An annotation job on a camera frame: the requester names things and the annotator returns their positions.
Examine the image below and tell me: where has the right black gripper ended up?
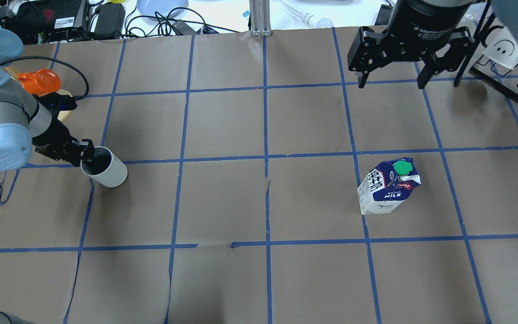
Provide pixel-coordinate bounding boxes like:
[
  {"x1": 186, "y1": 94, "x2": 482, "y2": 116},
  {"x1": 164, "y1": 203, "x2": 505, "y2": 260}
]
[{"x1": 347, "y1": 0, "x2": 473, "y2": 90}]

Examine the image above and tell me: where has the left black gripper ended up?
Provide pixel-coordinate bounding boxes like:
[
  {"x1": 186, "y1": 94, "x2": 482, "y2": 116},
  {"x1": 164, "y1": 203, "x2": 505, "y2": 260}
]
[{"x1": 32, "y1": 92, "x2": 95, "y2": 166}]

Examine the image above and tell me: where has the white mug dark interior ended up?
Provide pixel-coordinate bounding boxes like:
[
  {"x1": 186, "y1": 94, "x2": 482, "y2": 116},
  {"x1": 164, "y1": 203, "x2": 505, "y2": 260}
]
[{"x1": 80, "y1": 146, "x2": 128, "y2": 188}]

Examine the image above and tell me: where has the blue white milk carton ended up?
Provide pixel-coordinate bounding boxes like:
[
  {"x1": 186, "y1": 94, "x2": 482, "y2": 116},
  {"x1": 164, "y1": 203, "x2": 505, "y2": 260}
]
[{"x1": 357, "y1": 157, "x2": 422, "y2": 215}]

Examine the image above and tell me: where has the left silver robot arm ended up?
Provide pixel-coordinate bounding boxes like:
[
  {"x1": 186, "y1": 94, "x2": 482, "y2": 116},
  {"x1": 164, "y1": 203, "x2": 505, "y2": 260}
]
[{"x1": 0, "y1": 68, "x2": 95, "y2": 172}]

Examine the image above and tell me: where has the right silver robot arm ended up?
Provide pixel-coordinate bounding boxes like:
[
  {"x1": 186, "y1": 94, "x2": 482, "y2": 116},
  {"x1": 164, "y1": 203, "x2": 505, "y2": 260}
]
[{"x1": 347, "y1": 0, "x2": 518, "y2": 90}]

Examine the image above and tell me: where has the wooden mug tree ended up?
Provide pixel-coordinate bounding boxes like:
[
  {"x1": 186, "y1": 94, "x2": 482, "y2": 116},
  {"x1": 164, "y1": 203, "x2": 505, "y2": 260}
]
[{"x1": 3, "y1": 65, "x2": 77, "y2": 122}]

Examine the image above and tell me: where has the orange mug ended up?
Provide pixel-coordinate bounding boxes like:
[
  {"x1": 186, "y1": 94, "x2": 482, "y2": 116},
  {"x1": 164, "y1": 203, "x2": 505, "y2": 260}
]
[{"x1": 17, "y1": 68, "x2": 62, "y2": 96}]

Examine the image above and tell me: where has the white smiley mug on rack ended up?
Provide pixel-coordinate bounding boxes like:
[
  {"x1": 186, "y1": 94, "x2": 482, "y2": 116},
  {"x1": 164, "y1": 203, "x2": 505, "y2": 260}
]
[{"x1": 482, "y1": 27, "x2": 518, "y2": 70}]

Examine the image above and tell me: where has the black electronics box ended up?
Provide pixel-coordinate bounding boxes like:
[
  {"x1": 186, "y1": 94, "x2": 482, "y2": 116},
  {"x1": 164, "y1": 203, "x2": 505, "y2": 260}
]
[{"x1": 12, "y1": 0, "x2": 90, "y2": 45}]

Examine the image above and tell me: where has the black power adapter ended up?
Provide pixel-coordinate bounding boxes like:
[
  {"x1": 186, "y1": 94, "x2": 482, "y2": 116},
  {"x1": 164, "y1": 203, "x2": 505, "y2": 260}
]
[{"x1": 93, "y1": 2, "x2": 125, "y2": 40}]

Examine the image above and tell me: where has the light blue plate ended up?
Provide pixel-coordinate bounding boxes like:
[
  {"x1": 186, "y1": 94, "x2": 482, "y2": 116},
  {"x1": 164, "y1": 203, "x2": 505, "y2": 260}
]
[{"x1": 136, "y1": 0, "x2": 189, "y2": 20}]

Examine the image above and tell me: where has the aluminium frame post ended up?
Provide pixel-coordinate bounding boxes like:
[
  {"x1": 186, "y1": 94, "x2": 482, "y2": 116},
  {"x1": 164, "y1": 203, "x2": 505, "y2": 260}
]
[{"x1": 248, "y1": 0, "x2": 272, "y2": 37}]

